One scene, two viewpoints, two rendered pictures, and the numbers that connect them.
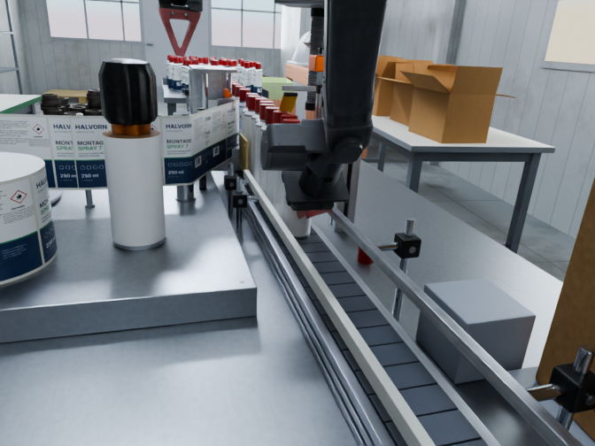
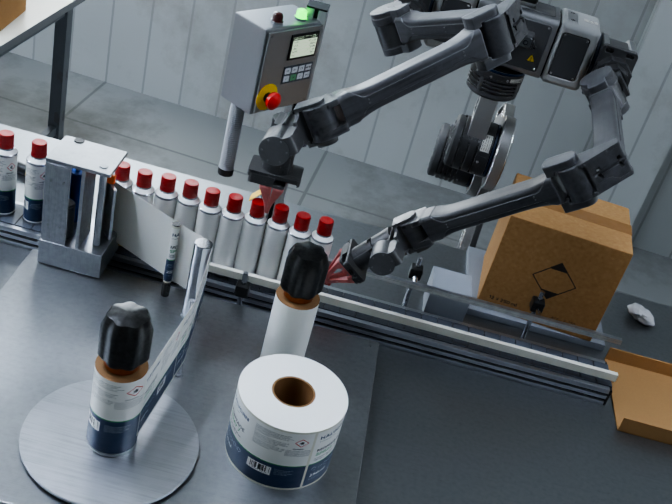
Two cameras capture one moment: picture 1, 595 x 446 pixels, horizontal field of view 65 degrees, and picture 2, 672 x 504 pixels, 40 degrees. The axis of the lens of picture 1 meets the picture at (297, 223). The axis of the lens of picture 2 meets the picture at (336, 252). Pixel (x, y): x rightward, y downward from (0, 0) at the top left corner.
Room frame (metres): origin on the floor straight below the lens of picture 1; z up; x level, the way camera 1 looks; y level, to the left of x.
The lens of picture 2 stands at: (0.29, 1.68, 2.13)
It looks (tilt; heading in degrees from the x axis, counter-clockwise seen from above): 33 degrees down; 286
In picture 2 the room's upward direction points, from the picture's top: 16 degrees clockwise
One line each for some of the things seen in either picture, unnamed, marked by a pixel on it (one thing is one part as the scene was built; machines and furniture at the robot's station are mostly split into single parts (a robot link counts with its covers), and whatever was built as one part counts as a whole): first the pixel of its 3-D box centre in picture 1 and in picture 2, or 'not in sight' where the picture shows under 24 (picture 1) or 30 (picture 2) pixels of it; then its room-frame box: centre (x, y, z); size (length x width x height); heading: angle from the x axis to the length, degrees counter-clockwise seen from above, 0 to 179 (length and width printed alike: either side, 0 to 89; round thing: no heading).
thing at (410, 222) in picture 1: (390, 272); (410, 290); (0.61, -0.14, 0.91); 0.07 x 0.03 x 0.17; 107
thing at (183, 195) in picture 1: (183, 157); (196, 279); (0.97, 0.25, 0.97); 0.05 x 0.05 x 0.19
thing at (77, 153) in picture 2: (212, 68); (87, 155); (1.27, 0.25, 1.14); 0.14 x 0.11 x 0.01; 17
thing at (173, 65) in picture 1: (211, 73); not in sight; (3.30, 0.64, 0.98); 0.57 x 0.46 x 0.21; 107
